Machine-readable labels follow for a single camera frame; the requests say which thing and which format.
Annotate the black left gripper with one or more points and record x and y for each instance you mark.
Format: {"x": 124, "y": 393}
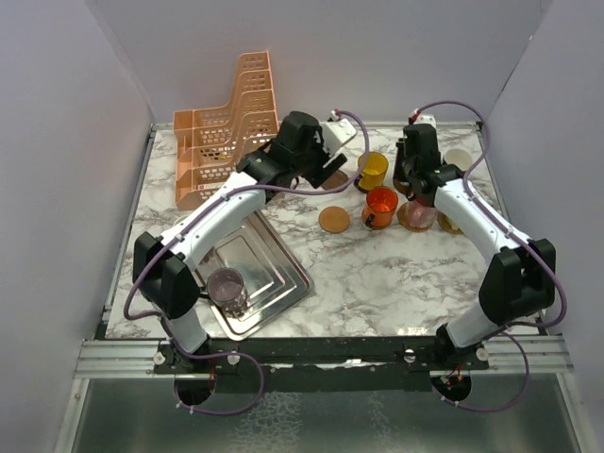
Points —
{"x": 327, "y": 162}

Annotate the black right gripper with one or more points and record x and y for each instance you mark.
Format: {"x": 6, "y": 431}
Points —
{"x": 398, "y": 173}

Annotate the brown ringed wooden saucer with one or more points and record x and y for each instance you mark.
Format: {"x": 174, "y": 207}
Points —
{"x": 401, "y": 184}

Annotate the white cup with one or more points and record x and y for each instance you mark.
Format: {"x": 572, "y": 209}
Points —
{"x": 458, "y": 157}

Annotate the yellow black mug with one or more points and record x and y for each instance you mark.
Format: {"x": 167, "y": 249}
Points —
{"x": 374, "y": 171}

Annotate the pink maroon mug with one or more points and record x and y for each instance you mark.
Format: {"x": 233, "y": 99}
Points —
{"x": 418, "y": 216}

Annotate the dark walnut coaster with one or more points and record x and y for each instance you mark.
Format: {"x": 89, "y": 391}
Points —
{"x": 336, "y": 180}

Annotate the woven rattan coaster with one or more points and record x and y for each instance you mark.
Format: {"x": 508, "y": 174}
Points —
{"x": 446, "y": 225}
{"x": 400, "y": 216}

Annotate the orange metallic cup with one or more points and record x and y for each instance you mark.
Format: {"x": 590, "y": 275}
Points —
{"x": 380, "y": 207}

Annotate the light beech wooden coaster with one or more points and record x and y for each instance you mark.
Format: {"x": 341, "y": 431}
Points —
{"x": 334, "y": 219}

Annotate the purple glass cup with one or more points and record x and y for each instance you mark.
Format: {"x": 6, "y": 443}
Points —
{"x": 226, "y": 289}

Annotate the dark brown wooden coaster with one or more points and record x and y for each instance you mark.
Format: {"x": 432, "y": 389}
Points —
{"x": 359, "y": 188}

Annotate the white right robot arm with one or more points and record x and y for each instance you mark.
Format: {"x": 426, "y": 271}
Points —
{"x": 519, "y": 278}

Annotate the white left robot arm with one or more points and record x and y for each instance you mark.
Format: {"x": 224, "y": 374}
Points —
{"x": 163, "y": 265}

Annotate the peach plastic file organizer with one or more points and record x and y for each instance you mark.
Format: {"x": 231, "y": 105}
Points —
{"x": 211, "y": 141}

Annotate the silver metal tray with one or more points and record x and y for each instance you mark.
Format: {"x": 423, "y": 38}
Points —
{"x": 273, "y": 277}

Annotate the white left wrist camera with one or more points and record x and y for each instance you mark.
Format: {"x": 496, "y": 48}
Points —
{"x": 337, "y": 134}

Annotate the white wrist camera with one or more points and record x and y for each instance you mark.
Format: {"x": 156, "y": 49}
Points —
{"x": 426, "y": 119}
{"x": 337, "y": 134}

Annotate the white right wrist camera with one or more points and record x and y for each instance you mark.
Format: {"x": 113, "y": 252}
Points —
{"x": 426, "y": 119}

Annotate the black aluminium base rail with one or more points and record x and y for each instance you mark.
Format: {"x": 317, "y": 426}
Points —
{"x": 307, "y": 365}

